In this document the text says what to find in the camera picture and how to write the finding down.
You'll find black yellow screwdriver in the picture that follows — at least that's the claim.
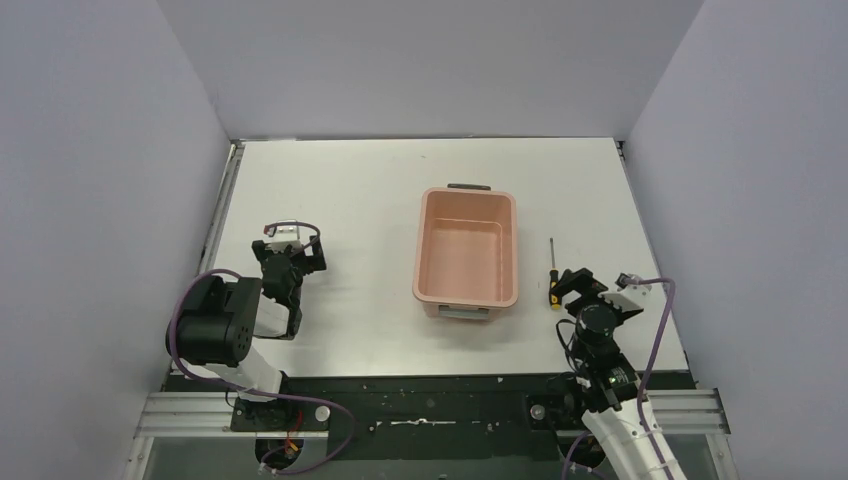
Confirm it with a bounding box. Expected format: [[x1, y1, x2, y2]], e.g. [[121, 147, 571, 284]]
[[547, 237, 563, 311]]

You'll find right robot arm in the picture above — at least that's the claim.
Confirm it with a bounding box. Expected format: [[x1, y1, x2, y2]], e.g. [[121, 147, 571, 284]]
[[548, 268, 686, 479]]

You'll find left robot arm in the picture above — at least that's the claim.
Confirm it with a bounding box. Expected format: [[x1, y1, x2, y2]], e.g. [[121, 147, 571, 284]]
[[166, 227, 327, 431]]

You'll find pink plastic bin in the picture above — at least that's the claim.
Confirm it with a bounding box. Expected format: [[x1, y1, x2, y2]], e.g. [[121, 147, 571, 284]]
[[412, 184, 519, 321]]

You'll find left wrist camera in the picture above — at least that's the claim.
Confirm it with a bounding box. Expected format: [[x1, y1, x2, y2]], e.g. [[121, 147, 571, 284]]
[[263, 222, 303, 253]]

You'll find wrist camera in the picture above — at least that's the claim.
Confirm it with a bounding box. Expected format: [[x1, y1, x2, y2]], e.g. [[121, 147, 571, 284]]
[[263, 222, 303, 253], [599, 273, 651, 322]]

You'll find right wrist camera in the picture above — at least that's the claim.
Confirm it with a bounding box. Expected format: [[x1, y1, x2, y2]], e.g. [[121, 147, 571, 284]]
[[599, 273, 651, 322]]

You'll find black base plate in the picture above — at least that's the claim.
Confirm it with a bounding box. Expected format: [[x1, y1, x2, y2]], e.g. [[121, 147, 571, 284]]
[[162, 370, 697, 462]]

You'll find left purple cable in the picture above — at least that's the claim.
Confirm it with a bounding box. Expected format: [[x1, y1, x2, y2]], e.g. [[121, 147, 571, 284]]
[[165, 268, 357, 477]]

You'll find aluminium frame rail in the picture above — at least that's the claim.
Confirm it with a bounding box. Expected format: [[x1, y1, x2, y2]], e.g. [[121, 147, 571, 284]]
[[124, 383, 738, 479]]

